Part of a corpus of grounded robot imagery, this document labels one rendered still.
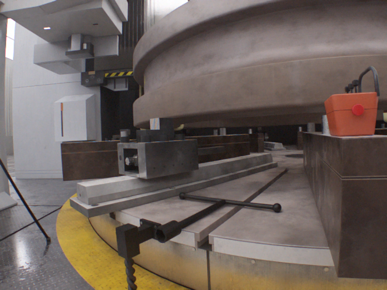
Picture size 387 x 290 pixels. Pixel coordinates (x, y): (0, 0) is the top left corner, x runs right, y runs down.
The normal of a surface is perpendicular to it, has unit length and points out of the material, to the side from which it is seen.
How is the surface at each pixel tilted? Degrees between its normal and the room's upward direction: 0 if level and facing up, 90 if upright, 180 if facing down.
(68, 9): 90
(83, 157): 90
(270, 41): 90
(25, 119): 90
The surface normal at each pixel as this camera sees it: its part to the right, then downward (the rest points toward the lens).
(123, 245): -0.58, 0.04
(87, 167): 0.42, 0.00
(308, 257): -0.38, 0.03
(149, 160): 0.73, -0.03
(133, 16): 0.04, 0.01
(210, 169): 0.68, -0.34
